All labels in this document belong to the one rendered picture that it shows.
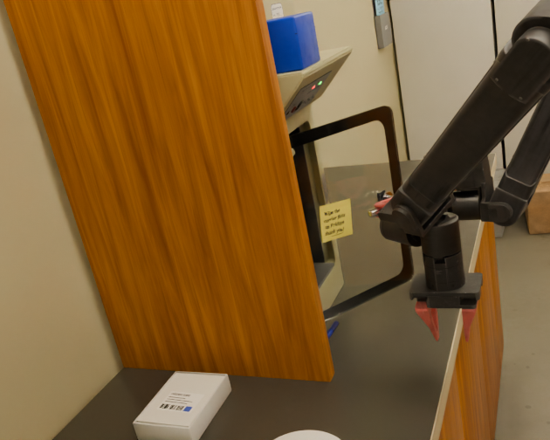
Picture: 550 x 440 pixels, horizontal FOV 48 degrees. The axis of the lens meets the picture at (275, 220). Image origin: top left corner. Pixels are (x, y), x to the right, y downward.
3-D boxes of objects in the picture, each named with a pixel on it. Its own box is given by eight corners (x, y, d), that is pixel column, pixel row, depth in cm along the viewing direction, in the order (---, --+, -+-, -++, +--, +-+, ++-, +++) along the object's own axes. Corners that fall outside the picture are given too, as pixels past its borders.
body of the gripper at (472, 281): (416, 283, 98) (411, 241, 96) (484, 283, 94) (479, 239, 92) (409, 303, 93) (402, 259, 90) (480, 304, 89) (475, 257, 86)
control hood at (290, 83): (253, 136, 111) (241, 81, 108) (310, 98, 139) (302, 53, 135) (312, 129, 107) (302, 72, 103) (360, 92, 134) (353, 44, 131)
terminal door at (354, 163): (301, 332, 126) (262, 144, 113) (412, 277, 139) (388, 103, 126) (303, 333, 125) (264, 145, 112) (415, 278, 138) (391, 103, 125)
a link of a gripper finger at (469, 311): (438, 327, 100) (431, 276, 97) (484, 328, 97) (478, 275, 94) (431, 350, 94) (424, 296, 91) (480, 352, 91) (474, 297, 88)
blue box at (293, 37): (251, 78, 110) (241, 26, 107) (272, 68, 118) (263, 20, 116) (303, 70, 106) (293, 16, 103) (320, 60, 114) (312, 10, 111)
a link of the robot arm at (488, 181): (512, 223, 108) (524, 207, 114) (506, 160, 104) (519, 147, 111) (445, 222, 115) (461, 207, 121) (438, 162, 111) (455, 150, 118)
